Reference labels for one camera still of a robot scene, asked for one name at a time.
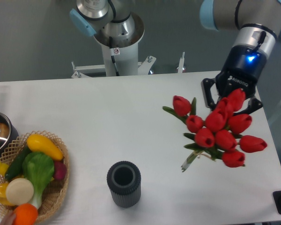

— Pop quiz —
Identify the green bok choy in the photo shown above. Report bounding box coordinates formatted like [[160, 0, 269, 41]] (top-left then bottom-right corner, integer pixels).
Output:
[[22, 152, 54, 209]]

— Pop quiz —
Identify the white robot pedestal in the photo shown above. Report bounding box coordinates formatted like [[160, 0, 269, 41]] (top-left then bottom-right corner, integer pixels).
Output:
[[94, 12, 144, 76]]

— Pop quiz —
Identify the dark green cucumber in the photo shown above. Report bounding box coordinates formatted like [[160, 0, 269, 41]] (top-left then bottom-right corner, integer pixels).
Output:
[[4, 146, 31, 181]]

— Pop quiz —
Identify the white metal base frame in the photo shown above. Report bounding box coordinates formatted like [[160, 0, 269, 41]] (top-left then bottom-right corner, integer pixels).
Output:
[[71, 52, 186, 78]]

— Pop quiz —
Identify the white round onion slice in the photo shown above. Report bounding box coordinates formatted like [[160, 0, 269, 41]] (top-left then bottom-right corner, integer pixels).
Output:
[[6, 178, 34, 205]]

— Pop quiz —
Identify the yellow bell pepper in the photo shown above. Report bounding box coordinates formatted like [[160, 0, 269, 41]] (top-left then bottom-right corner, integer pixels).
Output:
[[0, 183, 14, 206]]

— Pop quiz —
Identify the orange fruit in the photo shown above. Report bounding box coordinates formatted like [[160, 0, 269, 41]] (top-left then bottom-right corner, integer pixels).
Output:
[[13, 203, 38, 225]]

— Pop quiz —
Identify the red radish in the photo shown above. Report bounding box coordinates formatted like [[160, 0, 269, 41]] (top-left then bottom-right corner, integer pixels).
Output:
[[53, 161, 67, 180]]

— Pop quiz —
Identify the dark grey ribbed vase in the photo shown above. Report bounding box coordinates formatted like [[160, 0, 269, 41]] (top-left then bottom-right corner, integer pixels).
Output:
[[107, 161, 141, 208]]

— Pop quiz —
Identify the woven wicker basket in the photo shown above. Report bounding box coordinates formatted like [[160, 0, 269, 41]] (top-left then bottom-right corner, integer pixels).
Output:
[[0, 131, 70, 225]]

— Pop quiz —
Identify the yellow squash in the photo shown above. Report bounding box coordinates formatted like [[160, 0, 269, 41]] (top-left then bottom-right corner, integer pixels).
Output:
[[26, 134, 64, 161]]

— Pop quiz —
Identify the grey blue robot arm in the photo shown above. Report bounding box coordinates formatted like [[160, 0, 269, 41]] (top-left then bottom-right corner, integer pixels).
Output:
[[69, 0, 281, 114]]

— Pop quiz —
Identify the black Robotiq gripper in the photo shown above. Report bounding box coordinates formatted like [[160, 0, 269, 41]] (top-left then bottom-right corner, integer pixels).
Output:
[[201, 45, 267, 116]]

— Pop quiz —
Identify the small yellow banana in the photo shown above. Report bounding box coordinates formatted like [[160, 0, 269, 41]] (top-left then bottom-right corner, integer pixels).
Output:
[[0, 161, 9, 177]]

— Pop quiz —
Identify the person's hand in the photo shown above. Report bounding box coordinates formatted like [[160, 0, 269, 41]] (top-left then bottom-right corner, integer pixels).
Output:
[[0, 211, 16, 225]]

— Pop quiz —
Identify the red tulip bouquet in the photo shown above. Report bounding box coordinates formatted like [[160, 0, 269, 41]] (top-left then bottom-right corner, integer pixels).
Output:
[[163, 89, 267, 172]]

